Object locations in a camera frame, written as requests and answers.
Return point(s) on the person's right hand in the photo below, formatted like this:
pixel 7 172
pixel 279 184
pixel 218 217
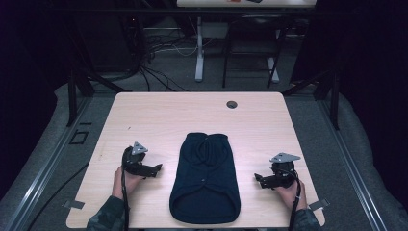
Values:
pixel 290 195

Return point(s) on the black metal stand frame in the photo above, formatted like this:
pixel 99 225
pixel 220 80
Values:
pixel 80 80
pixel 324 86

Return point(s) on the white desk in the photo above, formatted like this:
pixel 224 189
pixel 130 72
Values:
pixel 243 3

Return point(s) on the person's left hand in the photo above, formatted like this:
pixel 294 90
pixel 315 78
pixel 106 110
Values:
pixel 125 186

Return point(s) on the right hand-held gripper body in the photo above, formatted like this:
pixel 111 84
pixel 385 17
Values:
pixel 283 171

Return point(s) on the dark navy garment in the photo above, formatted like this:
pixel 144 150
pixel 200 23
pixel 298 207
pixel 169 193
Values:
pixel 205 179

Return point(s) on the grey metal table bracket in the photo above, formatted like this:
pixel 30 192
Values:
pixel 319 204
pixel 74 204

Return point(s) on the aluminium floor rail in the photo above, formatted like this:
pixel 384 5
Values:
pixel 41 179
pixel 349 166

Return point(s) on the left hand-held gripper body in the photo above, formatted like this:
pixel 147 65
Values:
pixel 133 160

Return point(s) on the black metal chair frame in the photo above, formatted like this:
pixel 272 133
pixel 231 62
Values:
pixel 253 48

